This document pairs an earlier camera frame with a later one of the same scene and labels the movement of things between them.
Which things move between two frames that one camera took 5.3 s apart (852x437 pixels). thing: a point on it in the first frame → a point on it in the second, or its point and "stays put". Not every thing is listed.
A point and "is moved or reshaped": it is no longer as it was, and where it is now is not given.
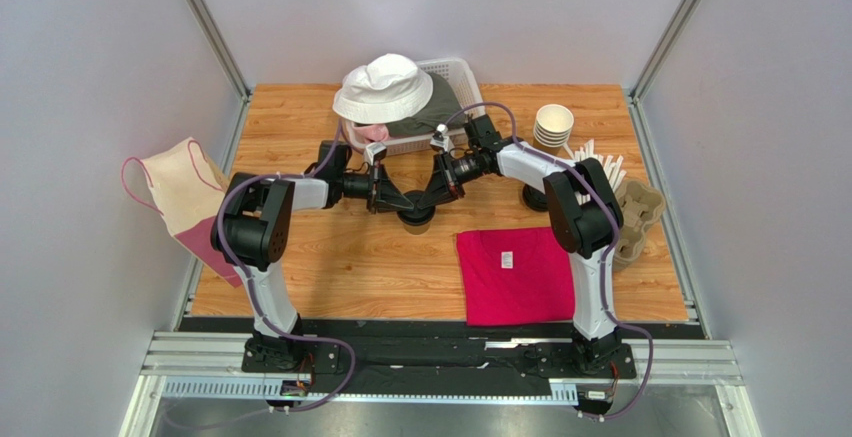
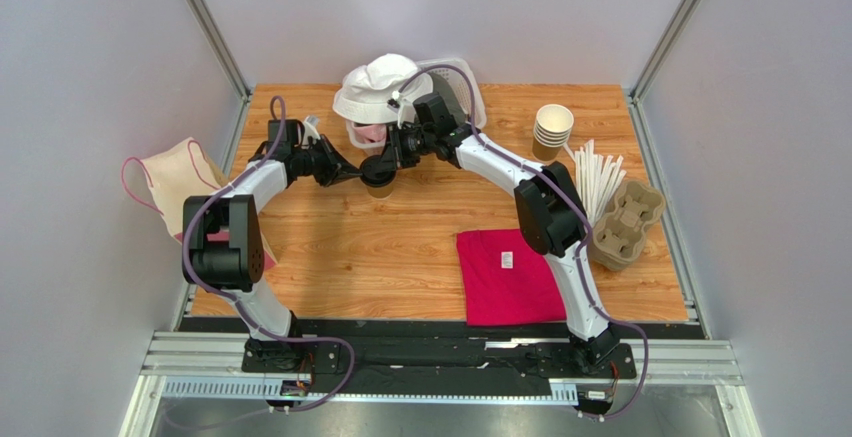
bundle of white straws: x=612 y=166 stays put
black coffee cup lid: x=416 y=216 is moved or reshaped
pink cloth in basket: x=372 y=132 stays put
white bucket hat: x=389 y=88 stays put
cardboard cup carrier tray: x=639 y=203 stays put
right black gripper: x=441 y=179 → x=402 y=146
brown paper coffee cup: x=416 y=229 is moved or reshaped
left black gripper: x=385 y=197 → x=333 y=173
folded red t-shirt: x=515 y=276 stays put
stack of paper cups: x=552 y=128 stays put
